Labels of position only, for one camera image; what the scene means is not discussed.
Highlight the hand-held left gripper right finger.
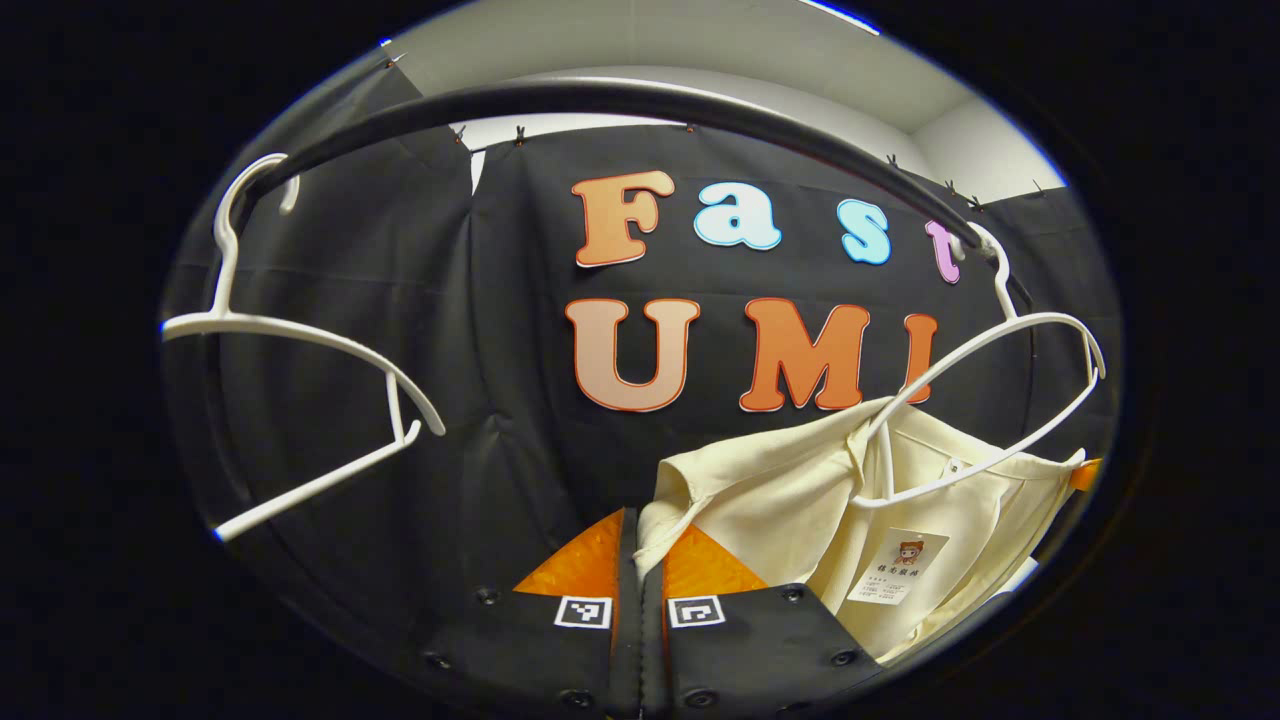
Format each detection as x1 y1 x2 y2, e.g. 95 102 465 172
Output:
640 525 886 719

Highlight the row of backdrop clips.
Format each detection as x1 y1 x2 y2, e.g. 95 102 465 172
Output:
385 52 1046 211

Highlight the cream shirt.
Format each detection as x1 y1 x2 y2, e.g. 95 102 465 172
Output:
635 398 1091 666

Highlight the black backdrop cloth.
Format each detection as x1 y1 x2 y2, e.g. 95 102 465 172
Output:
160 55 1121 641

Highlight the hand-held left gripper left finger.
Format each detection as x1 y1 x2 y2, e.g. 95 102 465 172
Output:
413 507 641 719

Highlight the white plastic hanger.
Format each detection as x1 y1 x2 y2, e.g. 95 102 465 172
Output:
850 220 1108 511
160 152 448 543

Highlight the black clothes rail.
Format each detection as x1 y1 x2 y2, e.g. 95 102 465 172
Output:
225 80 1036 311

